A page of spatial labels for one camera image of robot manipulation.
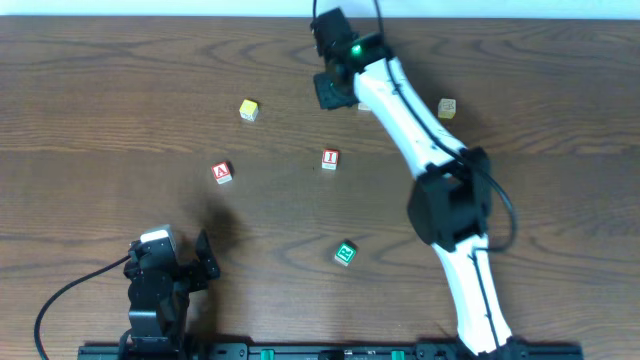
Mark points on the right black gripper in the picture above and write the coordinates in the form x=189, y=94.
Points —
x=329, y=93

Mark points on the green letter R block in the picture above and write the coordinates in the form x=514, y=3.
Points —
x=345, y=253

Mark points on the yellow wooden block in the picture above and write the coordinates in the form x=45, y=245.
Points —
x=249, y=110

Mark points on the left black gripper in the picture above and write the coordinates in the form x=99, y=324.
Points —
x=195, y=270

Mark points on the black mounting rail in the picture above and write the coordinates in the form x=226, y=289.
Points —
x=421, y=351

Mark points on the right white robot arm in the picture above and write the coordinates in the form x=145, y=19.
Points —
x=450, y=202

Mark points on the red letter A block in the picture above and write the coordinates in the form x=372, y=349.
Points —
x=222, y=172

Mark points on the plain tan wooden block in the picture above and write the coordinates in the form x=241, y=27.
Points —
x=447, y=108

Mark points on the red letter I block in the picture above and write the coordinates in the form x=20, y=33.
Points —
x=330, y=159

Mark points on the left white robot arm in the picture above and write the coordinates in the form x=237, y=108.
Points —
x=157, y=335

